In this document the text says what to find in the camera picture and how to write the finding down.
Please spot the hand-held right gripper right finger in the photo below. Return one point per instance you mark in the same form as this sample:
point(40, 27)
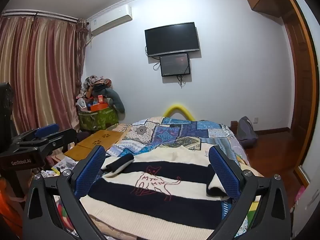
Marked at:
point(222, 173)

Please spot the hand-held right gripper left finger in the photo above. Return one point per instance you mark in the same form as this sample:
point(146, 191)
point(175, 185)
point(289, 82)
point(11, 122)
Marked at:
point(91, 171)

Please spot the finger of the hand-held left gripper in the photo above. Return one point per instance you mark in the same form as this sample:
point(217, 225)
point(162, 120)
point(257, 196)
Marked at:
point(62, 136)
point(46, 130)

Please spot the navy and cream striped sweater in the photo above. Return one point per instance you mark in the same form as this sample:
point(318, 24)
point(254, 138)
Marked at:
point(150, 200)

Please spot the pile of clothes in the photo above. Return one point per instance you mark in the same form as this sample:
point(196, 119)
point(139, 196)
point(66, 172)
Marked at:
point(95, 85)

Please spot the wooden folding table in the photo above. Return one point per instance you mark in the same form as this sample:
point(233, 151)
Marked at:
point(100, 140)

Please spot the green storage bag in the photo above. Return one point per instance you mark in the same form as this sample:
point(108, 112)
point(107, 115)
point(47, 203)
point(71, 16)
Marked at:
point(100, 120)

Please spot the orange box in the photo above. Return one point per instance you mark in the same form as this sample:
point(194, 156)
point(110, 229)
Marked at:
point(98, 107)

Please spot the grey bag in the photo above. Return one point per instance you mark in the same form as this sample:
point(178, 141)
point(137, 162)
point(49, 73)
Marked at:
point(246, 132)

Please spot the pink striped curtain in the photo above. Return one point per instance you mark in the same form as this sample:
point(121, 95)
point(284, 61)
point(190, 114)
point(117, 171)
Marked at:
point(37, 75)

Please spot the blue patchwork blanket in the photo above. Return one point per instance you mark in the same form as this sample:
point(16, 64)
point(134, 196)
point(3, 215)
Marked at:
point(175, 132)

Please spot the yellow foam tube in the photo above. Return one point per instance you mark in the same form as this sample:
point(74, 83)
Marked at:
point(178, 106)

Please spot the white air conditioner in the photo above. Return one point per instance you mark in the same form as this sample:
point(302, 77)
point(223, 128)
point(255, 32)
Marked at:
point(110, 20)

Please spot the wooden bed post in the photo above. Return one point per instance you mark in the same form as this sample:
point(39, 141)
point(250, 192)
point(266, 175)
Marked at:
point(233, 126)

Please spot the white wall socket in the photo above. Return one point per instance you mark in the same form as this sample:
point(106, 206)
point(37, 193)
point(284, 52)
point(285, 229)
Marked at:
point(255, 120)

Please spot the white curtain rail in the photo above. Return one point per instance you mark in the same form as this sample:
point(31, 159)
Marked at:
point(40, 13)

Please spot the small black wall monitor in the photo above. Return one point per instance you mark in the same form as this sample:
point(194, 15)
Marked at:
point(175, 65)

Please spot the black wall television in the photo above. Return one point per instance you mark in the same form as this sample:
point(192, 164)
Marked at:
point(172, 38)

